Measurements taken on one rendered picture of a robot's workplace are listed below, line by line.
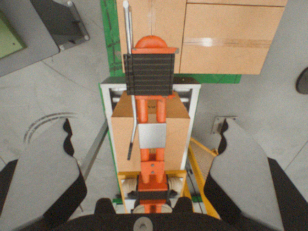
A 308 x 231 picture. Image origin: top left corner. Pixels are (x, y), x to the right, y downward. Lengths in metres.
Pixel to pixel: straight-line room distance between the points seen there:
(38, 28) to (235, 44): 1.11
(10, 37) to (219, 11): 1.10
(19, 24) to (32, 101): 1.31
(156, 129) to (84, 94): 1.55
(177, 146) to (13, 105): 2.06
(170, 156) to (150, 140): 0.53
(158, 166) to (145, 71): 0.24
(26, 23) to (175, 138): 0.91
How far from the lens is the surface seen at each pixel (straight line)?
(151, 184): 0.43
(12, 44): 0.99
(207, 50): 1.04
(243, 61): 1.18
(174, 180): 0.56
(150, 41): 0.24
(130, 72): 0.23
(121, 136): 0.74
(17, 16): 0.97
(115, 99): 1.08
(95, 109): 1.83
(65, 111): 2.01
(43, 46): 0.93
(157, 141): 0.31
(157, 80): 0.23
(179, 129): 0.71
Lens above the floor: 1.51
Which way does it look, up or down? 60 degrees down
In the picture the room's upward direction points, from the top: 176 degrees clockwise
